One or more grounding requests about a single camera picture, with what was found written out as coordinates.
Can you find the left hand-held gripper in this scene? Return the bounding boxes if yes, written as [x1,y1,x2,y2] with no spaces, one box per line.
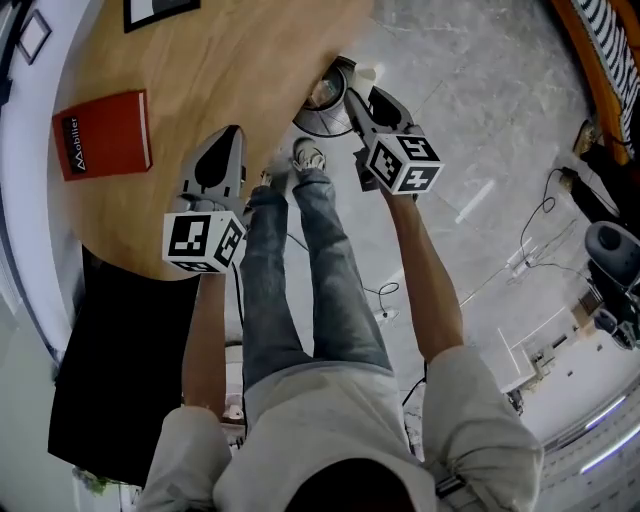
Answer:
[162,124,249,275]

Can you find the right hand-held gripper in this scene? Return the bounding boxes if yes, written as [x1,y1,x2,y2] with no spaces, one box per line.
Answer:
[344,85,446,197]

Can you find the white tissue paper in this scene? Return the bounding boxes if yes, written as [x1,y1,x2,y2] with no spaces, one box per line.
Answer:
[352,67,377,94]

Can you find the black mesh waste bin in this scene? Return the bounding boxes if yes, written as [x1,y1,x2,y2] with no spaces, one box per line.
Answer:
[291,55,374,138]

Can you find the person's right forearm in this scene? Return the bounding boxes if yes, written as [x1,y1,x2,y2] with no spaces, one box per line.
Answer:
[382,192,465,364]

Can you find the person's left forearm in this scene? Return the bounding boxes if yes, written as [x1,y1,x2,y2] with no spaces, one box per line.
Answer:
[182,272,229,416]

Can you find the wooden coffee table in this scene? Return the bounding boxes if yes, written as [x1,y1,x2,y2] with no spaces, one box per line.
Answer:
[49,0,376,282]

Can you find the person's left shoe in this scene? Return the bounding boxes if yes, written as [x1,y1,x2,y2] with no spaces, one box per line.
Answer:
[259,159,289,191]

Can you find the person's shoe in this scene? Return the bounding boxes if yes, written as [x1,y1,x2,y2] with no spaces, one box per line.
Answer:
[292,137,327,174]
[259,159,289,191]

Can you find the person's right shoe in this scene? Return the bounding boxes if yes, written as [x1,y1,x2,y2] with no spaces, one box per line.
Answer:
[292,137,327,174]

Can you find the red hardcover book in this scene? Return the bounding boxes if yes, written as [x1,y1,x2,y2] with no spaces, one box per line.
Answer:
[51,88,154,182]

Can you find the person's blue jeans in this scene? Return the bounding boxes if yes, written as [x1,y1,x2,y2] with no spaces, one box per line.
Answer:
[239,167,394,391]

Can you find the black framed deer picture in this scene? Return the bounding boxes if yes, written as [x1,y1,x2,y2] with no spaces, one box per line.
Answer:
[123,0,202,35]

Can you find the orange sofa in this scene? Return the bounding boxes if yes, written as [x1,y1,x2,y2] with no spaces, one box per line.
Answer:
[549,0,640,166]

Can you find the black white striped blanket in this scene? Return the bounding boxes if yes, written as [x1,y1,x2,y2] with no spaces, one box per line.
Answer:
[572,0,640,131]

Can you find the grey black office chair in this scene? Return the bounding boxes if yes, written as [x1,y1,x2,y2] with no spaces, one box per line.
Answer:
[584,222,640,289]

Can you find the person's light grey shirt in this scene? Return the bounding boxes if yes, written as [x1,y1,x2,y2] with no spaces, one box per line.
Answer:
[137,344,545,512]

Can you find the white artificial flowers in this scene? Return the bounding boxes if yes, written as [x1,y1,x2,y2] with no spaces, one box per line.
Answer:
[72,464,124,496]

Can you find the left hand-held gripper cable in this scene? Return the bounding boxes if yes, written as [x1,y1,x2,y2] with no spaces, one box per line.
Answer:
[230,267,246,326]

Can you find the thin black cable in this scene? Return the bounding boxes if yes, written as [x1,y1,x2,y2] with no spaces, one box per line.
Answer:
[519,167,576,251]
[372,282,401,321]

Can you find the grey right shoulder strap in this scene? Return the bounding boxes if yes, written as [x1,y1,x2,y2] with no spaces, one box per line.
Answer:
[434,474,469,499]

